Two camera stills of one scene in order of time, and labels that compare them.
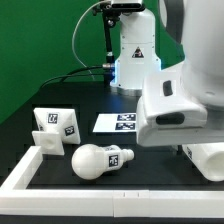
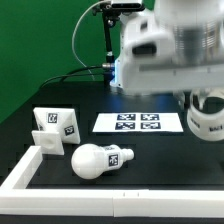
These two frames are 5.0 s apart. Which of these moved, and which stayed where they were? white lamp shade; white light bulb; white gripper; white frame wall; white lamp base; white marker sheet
Moved: white lamp shade; white gripper
Stayed: white lamp base; white marker sheet; white frame wall; white light bulb
